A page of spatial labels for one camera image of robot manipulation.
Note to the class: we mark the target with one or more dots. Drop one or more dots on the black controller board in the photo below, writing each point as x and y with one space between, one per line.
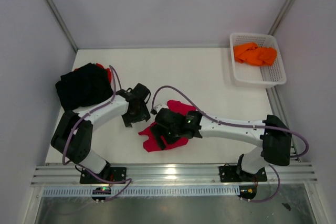
247 192
101 193

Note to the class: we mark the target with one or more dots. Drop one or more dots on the aluminium side rail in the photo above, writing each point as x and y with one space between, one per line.
278 110

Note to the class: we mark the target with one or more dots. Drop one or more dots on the left black controller board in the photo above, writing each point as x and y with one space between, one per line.
101 193

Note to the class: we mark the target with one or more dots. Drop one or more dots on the black folded t shirt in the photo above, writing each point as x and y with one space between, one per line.
74 91

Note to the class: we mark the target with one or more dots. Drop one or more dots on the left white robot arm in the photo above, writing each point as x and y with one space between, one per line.
73 134

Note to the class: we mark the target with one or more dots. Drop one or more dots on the red folded t shirt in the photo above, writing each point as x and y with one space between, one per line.
94 71

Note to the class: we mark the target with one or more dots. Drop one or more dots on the white perforated plastic basket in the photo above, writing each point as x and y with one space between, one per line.
265 77

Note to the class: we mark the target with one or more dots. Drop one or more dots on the right black controller board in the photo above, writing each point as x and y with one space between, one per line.
247 192

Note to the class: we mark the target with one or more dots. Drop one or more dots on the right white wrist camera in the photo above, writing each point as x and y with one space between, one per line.
157 107

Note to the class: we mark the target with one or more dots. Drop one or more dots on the magenta t shirt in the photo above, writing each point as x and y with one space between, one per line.
151 145

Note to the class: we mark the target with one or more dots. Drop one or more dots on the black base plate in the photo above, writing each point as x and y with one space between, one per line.
233 173
118 175

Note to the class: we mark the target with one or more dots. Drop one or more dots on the aluminium front rail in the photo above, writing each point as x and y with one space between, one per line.
172 174

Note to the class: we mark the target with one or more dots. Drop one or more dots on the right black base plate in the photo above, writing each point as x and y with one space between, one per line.
233 173

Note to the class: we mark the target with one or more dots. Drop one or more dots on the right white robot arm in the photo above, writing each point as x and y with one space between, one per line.
271 138

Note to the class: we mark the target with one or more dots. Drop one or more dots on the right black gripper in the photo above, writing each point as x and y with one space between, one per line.
158 129

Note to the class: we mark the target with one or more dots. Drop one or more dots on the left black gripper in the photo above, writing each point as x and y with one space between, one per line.
143 115

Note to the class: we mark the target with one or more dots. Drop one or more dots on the orange t shirt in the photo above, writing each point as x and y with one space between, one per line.
252 54

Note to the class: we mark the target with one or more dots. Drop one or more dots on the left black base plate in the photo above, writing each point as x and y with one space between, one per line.
118 175

